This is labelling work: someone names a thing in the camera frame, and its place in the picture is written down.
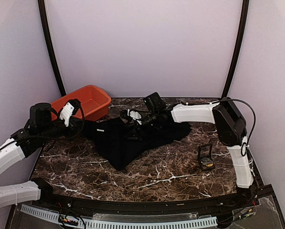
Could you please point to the right black frame post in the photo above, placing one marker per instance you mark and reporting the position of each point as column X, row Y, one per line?
column 237, row 47

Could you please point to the white slotted cable duct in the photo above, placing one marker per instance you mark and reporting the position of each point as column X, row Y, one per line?
column 110, row 221

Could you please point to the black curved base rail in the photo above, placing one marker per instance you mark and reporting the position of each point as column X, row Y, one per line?
column 262, row 211

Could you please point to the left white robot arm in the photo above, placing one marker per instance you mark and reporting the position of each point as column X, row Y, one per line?
column 44, row 124

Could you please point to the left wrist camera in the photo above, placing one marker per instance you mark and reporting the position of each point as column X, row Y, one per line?
column 69, row 110

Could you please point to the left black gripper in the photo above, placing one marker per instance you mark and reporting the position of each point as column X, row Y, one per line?
column 75, row 122

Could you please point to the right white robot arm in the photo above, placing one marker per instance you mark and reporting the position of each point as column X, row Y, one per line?
column 230, row 125

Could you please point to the black t-shirt with blue logo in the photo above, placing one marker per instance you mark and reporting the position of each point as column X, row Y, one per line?
column 112, row 144

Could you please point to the left black frame post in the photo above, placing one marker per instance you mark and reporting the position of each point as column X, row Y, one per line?
column 50, row 48

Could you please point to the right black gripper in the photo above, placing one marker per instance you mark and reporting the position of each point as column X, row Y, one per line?
column 136, row 130

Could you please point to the orange plastic tub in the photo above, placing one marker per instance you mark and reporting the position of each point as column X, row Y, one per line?
column 94, row 101

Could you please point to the black frame post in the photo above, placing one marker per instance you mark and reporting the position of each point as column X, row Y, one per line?
column 50, row 48
column 237, row 47

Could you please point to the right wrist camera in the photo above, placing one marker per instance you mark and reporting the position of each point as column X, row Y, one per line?
column 131, row 115

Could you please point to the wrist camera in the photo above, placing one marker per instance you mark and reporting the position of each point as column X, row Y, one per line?
column 131, row 115
column 69, row 110

